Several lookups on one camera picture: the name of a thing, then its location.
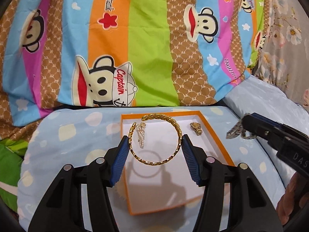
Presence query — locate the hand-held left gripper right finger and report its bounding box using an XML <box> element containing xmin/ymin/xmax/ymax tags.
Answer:
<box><xmin>181</xmin><ymin>134</ymin><xmax>283</xmax><ymax>232</ymax></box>

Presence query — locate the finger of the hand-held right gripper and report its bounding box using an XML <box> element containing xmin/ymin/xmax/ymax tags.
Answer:
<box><xmin>242</xmin><ymin>113</ymin><xmax>286</xmax><ymax>148</ymax></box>
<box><xmin>251</xmin><ymin>113</ymin><xmax>309</xmax><ymax>146</ymax></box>

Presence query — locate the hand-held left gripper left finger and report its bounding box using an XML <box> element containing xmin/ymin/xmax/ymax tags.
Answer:
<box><xmin>28</xmin><ymin>135</ymin><xmax>131</xmax><ymax>232</ymax></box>

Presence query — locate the silver wristwatch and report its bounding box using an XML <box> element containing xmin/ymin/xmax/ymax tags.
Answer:
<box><xmin>226</xmin><ymin>122</ymin><xmax>254</xmax><ymax>140</ymax></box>

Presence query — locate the gold chain bracelet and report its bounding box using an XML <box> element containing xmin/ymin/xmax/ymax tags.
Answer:
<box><xmin>129</xmin><ymin>113</ymin><xmax>183</xmax><ymax>166</ymax></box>

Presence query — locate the orange box with white inside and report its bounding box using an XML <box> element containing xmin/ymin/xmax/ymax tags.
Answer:
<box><xmin>120</xmin><ymin>111</ymin><xmax>236</xmax><ymax>215</ymax></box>

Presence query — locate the person's right hand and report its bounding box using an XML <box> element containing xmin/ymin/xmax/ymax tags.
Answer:
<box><xmin>275</xmin><ymin>171</ymin><xmax>309</xmax><ymax>225</ymax></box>

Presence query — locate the pale blue quilt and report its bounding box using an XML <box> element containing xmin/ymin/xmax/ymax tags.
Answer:
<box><xmin>222</xmin><ymin>74</ymin><xmax>309</xmax><ymax>131</ymax></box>

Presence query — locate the light blue printed pillow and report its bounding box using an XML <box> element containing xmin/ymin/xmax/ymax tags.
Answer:
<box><xmin>17</xmin><ymin>105</ymin><xmax>290</xmax><ymax>232</ymax></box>

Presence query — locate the grey floral cloth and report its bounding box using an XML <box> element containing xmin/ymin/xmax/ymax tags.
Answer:
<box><xmin>251</xmin><ymin>0</ymin><xmax>309</xmax><ymax>107</ymax></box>

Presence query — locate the green cloth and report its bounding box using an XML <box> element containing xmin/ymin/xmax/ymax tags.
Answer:
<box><xmin>0</xmin><ymin>138</ymin><xmax>25</xmax><ymax>213</ymax></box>

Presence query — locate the striped cartoon monkey blanket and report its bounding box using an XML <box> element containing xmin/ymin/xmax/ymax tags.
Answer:
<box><xmin>0</xmin><ymin>0</ymin><xmax>273</xmax><ymax>127</ymax></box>

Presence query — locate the small gold ring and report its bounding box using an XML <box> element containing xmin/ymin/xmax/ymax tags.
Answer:
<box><xmin>190</xmin><ymin>122</ymin><xmax>203</xmax><ymax>136</ymax></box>

